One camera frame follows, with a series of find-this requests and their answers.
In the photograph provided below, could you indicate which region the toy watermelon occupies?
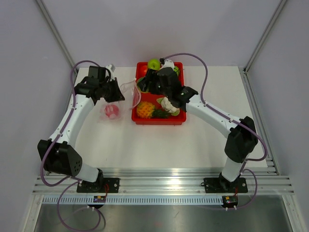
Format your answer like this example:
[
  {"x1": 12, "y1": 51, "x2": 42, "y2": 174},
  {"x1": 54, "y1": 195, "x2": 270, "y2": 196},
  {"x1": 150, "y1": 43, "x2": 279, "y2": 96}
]
[{"x1": 173, "y1": 66, "x2": 181, "y2": 76}]

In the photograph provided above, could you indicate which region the toy cauliflower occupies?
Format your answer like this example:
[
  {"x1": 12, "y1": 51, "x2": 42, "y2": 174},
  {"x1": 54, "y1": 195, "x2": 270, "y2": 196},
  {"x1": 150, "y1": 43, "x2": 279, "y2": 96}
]
[{"x1": 156, "y1": 97, "x2": 180, "y2": 118}]

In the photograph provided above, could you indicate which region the red toy apple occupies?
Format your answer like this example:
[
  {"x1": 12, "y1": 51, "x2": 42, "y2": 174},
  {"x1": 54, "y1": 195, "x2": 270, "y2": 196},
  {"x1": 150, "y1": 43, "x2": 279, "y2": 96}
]
[{"x1": 102, "y1": 104, "x2": 120, "y2": 120}]

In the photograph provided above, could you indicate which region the clear zip top bag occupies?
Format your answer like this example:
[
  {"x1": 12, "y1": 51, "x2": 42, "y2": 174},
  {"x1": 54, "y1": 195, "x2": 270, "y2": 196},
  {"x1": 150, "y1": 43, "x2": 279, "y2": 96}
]
[{"x1": 98, "y1": 80, "x2": 141, "y2": 122}]

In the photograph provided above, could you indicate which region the toy pineapple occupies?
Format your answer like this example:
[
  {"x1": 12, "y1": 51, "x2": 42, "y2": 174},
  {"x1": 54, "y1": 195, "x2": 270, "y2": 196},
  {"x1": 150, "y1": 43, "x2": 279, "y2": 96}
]
[{"x1": 136, "y1": 101, "x2": 161, "y2": 119}]

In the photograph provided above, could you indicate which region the green toy lime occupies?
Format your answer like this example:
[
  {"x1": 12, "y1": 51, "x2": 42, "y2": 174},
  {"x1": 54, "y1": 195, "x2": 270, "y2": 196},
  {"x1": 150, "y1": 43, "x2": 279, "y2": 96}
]
[{"x1": 137, "y1": 77, "x2": 149, "y2": 93}]

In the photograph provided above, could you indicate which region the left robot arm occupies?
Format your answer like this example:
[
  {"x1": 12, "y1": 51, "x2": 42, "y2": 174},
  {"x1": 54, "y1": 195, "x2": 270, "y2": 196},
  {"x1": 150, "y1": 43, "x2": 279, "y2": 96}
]
[{"x1": 37, "y1": 62, "x2": 125, "y2": 193}]

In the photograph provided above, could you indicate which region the green toy apple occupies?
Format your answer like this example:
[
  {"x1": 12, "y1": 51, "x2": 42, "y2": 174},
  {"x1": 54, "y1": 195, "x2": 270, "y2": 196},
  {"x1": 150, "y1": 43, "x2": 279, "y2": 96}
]
[{"x1": 147, "y1": 58, "x2": 161, "y2": 71}]

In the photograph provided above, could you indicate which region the red toy tomato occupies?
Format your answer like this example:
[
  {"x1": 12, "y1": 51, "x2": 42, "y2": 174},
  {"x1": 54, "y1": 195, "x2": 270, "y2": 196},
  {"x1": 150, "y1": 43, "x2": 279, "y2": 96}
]
[{"x1": 140, "y1": 65, "x2": 148, "y2": 76}]

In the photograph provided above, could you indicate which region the red plastic tray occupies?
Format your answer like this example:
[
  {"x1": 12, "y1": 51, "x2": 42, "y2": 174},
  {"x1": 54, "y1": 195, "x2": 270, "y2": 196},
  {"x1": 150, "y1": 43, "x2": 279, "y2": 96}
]
[{"x1": 131, "y1": 62, "x2": 187, "y2": 126}]

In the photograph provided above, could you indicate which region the left circuit board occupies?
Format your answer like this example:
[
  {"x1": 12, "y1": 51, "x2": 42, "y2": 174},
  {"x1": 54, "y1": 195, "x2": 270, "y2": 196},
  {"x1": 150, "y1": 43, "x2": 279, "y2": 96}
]
[{"x1": 93, "y1": 196, "x2": 106, "y2": 203}]

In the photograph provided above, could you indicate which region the circuit board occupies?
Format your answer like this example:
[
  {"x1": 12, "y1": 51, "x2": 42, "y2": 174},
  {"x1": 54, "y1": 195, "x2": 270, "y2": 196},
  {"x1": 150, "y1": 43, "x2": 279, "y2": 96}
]
[
  {"x1": 222, "y1": 195, "x2": 239, "y2": 210},
  {"x1": 93, "y1": 196, "x2": 106, "y2": 203}
]

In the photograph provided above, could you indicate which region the right circuit board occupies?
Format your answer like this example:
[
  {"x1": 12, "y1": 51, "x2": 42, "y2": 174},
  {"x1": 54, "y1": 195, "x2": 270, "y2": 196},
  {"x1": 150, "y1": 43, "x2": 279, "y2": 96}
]
[{"x1": 222, "y1": 195, "x2": 239, "y2": 210}]

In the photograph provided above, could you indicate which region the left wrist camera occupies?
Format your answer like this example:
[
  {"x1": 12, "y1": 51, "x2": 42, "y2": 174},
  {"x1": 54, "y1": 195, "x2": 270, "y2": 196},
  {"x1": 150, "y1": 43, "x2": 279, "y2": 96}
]
[{"x1": 105, "y1": 64, "x2": 115, "y2": 72}]

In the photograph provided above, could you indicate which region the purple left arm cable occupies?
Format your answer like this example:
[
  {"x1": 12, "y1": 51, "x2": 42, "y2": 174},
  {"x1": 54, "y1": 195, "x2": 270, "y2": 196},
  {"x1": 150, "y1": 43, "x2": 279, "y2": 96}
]
[{"x1": 40, "y1": 60, "x2": 106, "y2": 230}]

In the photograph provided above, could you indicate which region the left aluminium frame post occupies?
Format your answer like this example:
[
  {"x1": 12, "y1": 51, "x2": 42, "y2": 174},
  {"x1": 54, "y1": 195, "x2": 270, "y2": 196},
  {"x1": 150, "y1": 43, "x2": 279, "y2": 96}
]
[{"x1": 34, "y1": 0, "x2": 75, "y2": 68}]

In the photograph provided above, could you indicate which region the aluminium frame post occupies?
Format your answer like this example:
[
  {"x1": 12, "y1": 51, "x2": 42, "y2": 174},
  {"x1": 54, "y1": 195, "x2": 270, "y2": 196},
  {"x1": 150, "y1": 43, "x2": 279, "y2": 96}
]
[
  {"x1": 243, "y1": 0, "x2": 288, "y2": 74},
  {"x1": 34, "y1": 0, "x2": 75, "y2": 68}
]

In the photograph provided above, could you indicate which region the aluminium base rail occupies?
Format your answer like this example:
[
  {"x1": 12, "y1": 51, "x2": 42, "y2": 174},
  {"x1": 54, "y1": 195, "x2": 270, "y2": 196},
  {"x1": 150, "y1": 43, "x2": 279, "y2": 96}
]
[{"x1": 33, "y1": 166, "x2": 295, "y2": 198}]

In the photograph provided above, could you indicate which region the white slotted cable duct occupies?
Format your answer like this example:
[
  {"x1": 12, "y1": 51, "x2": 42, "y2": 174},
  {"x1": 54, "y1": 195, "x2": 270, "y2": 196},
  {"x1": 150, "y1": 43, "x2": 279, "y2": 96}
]
[{"x1": 42, "y1": 195, "x2": 223, "y2": 205}]

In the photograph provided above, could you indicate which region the right aluminium frame post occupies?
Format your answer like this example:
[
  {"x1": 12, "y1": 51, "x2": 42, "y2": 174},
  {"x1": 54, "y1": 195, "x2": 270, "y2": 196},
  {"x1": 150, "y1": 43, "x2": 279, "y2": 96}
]
[{"x1": 243, "y1": 0, "x2": 288, "y2": 74}]

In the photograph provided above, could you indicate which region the right side aluminium rail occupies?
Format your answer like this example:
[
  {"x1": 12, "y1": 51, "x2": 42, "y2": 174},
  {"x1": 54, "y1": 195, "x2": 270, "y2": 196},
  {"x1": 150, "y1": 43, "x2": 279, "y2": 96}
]
[{"x1": 239, "y1": 67, "x2": 281, "y2": 175}]

